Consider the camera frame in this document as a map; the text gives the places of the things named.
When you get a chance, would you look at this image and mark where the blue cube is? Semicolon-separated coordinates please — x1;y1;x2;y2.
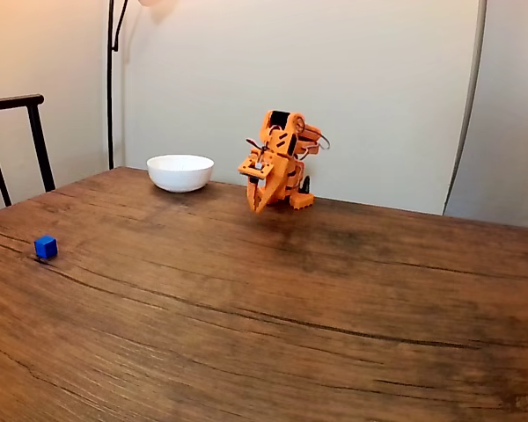
33;235;59;259

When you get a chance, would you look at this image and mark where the black floor lamp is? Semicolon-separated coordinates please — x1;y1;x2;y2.
106;0;180;171

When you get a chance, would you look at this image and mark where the white bowl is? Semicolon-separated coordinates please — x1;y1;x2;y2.
146;153;215;194

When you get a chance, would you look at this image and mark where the black chair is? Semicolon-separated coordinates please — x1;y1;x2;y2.
0;93;57;207

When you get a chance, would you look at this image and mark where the white backdrop panel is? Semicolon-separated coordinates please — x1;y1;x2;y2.
121;0;489;217

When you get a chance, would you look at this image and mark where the orange gripper camera mount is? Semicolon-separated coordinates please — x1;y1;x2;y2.
238;150;276;179

